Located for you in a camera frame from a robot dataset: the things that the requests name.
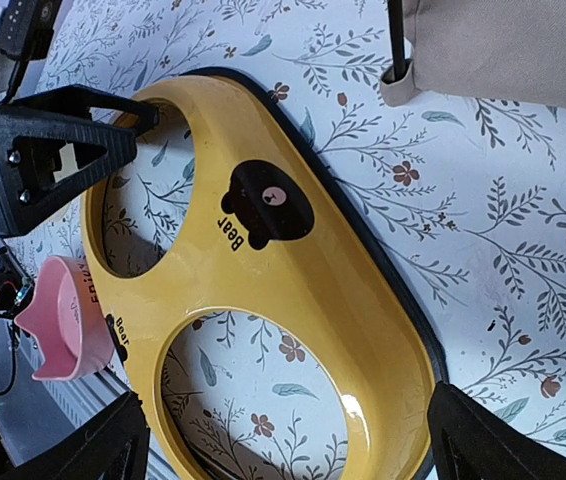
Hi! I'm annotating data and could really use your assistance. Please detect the black tent pole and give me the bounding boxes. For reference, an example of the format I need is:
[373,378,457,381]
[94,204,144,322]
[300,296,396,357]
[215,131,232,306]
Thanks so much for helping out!
[386,0,408,81]

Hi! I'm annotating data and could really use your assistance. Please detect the yellow double bowl holder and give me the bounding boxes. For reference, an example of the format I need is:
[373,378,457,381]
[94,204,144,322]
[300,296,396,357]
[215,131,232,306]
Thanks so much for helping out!
[82,67,448,479]

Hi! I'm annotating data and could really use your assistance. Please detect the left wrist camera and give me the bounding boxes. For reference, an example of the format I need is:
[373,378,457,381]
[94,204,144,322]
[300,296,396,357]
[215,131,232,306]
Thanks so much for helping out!
[0,0,62,105]

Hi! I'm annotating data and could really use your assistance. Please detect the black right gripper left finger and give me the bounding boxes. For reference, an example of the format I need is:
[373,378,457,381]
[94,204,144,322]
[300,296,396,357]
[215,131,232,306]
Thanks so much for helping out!
[1,392,150,480]

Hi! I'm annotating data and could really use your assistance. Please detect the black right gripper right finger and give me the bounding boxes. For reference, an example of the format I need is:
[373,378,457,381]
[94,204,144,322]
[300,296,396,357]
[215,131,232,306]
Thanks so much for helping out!
[427,381,566,480]

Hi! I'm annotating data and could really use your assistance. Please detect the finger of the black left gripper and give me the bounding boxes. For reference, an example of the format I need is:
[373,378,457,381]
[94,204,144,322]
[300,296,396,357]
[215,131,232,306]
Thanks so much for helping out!
[0,107,137,237]
[0,85,159,138]

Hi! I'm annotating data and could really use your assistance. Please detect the front aluminium rail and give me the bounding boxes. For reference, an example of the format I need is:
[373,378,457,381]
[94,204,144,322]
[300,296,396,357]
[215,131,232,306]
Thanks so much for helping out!
[0,344,174,480]

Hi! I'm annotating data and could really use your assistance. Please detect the pink pet bowl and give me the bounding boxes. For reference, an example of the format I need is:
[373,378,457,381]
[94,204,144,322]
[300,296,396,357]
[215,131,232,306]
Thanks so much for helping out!
[15,256,114,382]

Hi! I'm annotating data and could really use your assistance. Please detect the beige fabric pet tent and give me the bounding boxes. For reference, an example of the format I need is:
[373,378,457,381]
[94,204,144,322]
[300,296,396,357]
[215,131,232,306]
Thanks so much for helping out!
[379,1,566,109]

